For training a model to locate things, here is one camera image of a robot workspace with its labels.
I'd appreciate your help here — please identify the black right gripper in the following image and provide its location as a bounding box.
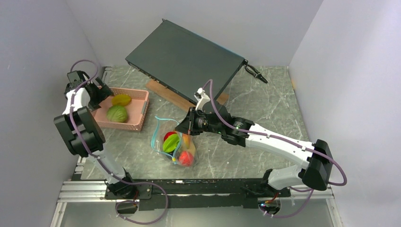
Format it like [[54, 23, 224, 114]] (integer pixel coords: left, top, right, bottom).
[[175, 106, 223, 135]]

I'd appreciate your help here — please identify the orange red pepper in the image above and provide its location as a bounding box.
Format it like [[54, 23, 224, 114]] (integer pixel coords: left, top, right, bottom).
[[182, 133, 192, 149]]

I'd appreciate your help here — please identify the red apple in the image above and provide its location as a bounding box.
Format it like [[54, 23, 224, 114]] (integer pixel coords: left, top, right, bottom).
[[163, 131, 176, 141]]

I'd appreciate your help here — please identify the clear zip top bag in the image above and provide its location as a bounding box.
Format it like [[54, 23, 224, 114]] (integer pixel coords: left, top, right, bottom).
[[150, 116, 197, 167]]

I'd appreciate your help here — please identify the green star fruit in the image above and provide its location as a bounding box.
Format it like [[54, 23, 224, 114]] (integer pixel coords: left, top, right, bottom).
[[162, 134, 180, 153]]

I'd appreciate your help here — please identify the yellow lemon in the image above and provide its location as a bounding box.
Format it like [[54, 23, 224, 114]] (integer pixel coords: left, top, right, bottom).
[[186, 142, 196, 157]]

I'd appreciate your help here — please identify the red tomato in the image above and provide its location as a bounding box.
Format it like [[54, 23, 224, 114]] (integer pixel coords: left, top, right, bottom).
[[178, 151, 194, 167]]

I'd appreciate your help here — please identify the pink plastic basket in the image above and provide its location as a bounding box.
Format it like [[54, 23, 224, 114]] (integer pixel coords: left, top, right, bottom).
[[91, 87, 149, 131]]

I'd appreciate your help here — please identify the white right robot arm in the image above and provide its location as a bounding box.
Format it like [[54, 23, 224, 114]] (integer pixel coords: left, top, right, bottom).
[[175, 107, 333, 196]]

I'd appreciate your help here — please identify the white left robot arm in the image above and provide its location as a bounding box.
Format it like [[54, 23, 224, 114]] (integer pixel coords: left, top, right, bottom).
[[53, 70, 137, 199]]

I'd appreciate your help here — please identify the green cabbage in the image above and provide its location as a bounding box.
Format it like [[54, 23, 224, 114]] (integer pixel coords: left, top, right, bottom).
[[106, 105, 128, 123]]

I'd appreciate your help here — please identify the wooden board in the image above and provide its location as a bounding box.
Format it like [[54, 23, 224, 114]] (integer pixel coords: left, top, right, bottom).
[[146, 76, 231, 112]]

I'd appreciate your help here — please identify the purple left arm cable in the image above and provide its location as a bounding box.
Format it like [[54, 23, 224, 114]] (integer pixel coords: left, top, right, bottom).
[[69, 59, 169, 226]]

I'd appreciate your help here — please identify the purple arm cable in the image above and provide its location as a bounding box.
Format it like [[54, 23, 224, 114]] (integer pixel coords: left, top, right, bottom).
[[69, 59, 169, 226], [202, 79, 348, 219]]

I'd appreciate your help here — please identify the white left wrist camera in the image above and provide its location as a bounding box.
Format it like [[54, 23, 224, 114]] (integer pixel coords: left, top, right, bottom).
[[65, 70, 96, 94]]

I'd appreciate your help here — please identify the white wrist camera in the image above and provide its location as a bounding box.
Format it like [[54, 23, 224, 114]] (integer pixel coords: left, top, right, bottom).
[[194, 88, 210, 111], [65, 70, 96, 94]]

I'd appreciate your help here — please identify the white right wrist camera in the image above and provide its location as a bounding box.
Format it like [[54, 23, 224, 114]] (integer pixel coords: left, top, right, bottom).
[[194, 88, 210, 111]]

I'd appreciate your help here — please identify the dark grey network switch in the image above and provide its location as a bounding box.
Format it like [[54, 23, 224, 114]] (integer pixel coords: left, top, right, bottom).
[[125, 19, 248, 113]]

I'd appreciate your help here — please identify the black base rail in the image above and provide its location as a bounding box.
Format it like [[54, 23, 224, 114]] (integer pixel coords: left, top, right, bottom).
[[105, 177, 283, 215]]

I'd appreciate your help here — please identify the black cable connector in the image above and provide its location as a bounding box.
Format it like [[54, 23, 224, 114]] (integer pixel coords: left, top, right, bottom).
[[244, 64, 268, 84]]

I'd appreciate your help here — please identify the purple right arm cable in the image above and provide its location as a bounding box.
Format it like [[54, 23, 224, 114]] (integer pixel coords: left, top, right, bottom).
[[202, 79, 348, 219]]

